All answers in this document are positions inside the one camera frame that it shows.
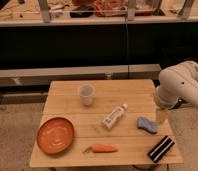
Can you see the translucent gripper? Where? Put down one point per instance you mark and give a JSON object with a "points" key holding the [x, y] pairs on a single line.
{"points": [[161, 115]]}

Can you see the orange carrot pepper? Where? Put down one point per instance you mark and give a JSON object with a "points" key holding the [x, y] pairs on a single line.
{"points": [[100, 148]]}

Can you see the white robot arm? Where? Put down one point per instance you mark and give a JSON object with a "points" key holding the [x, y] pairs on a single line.
{"points": [[176, 82]]}

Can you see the translucent ceramic cup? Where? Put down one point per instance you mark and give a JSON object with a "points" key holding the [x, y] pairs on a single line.
{"points": [[86, 94]]}

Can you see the black white striped block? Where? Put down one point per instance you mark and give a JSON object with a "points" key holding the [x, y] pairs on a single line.
{"points": [[160, 149]]}

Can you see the white tube bottle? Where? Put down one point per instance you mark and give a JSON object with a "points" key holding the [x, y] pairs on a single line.
{"points": [[113, 117]]}

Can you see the wooden table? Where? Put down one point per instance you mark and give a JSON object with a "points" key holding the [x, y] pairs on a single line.
{"points": [[132, 144]]}

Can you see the orange plate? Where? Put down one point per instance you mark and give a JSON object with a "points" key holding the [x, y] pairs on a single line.
{"points": [[55, 135]]}

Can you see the long wooden bench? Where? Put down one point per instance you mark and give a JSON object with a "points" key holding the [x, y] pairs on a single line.
{"points": [[43, 76]]}

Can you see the cluttered back shelf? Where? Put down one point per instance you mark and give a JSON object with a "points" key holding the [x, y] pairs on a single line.
{"points": [[95, 12]]}

